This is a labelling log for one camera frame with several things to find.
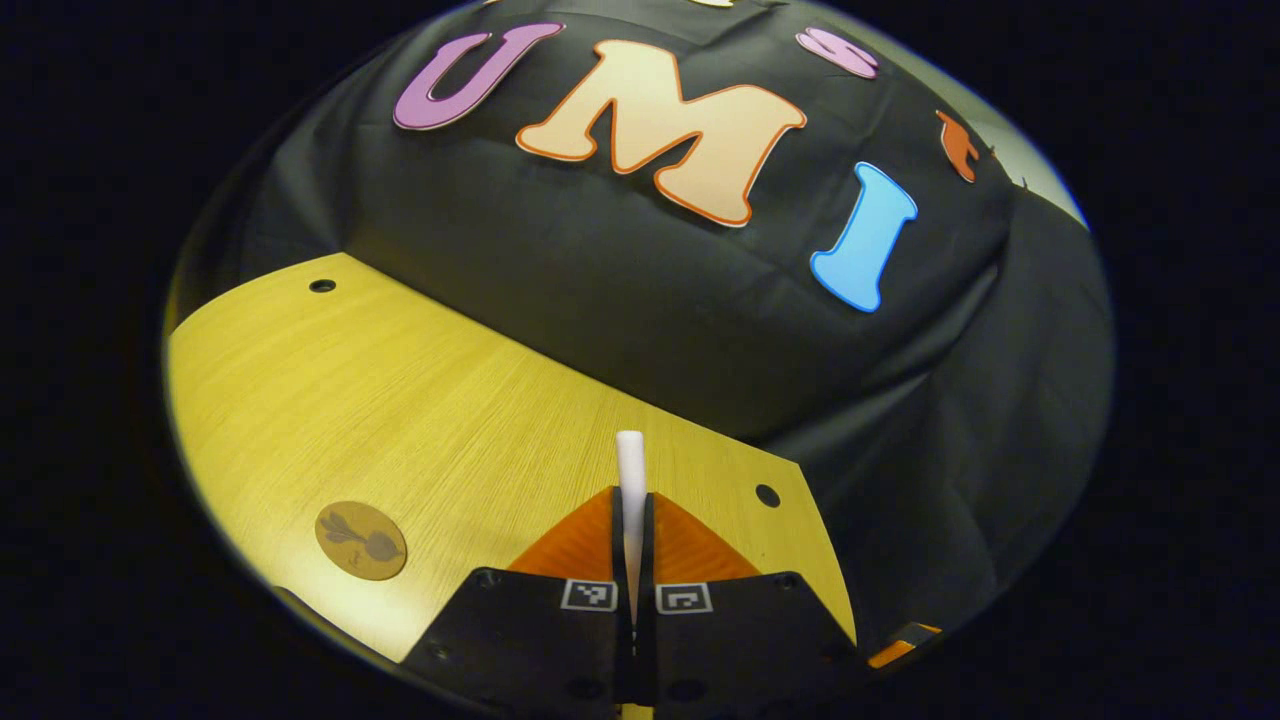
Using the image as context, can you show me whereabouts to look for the wooden desktop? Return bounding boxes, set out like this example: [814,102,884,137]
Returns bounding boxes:
[165,252,859,666]

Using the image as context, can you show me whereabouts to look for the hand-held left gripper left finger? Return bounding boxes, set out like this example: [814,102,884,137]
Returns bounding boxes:
[425,485,635,711]

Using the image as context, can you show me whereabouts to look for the black backdrop cloth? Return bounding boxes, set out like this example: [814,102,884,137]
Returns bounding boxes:
[170,0,1116,651]

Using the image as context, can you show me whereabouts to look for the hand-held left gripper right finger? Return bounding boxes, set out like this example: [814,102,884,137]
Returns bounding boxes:
[638,490,863,709]

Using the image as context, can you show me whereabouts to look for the round cork coaster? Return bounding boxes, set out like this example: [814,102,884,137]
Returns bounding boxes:
[314,500,409,582]

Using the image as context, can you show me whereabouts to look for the pale pink toothbrush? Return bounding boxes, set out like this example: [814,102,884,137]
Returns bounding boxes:
[616,430,649,627]

